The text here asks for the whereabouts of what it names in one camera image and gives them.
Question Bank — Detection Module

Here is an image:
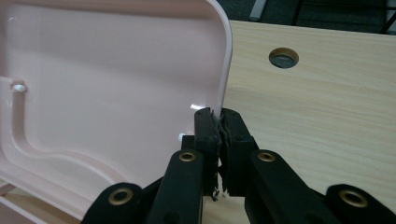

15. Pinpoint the pink storage box white handle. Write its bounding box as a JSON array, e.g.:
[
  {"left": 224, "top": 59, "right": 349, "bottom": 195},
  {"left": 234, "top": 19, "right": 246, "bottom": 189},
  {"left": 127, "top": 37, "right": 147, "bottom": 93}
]
[{"left": 0, "top": 0, "right": 233, "bottom": 224}]

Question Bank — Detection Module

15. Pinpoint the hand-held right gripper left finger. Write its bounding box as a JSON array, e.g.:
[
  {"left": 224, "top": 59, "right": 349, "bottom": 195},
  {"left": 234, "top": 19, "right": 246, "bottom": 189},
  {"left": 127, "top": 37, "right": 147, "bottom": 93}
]
[{"left": 181, "top": 106, "right": 222, "bottom": 198}]

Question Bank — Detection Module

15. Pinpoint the dark round cable grommet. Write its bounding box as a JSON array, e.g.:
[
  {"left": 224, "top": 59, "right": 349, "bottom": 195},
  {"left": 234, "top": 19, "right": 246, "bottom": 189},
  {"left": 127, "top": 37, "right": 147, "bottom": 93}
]
[{"left": 268, "top": 47, "right": 300, "bottom": 70}]

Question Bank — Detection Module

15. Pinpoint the white desk leg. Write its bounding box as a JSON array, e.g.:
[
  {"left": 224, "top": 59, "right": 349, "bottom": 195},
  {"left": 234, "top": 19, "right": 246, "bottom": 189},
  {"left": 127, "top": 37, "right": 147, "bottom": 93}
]
[{"left": 248, "top": 0, "right": 269, "bottom": 21}]

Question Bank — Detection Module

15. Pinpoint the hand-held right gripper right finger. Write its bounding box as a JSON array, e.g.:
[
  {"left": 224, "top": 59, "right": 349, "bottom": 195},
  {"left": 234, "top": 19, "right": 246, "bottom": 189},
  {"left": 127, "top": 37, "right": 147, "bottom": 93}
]
[{"left": 219, "top": 107, "right": 260, "bottom": 198}]

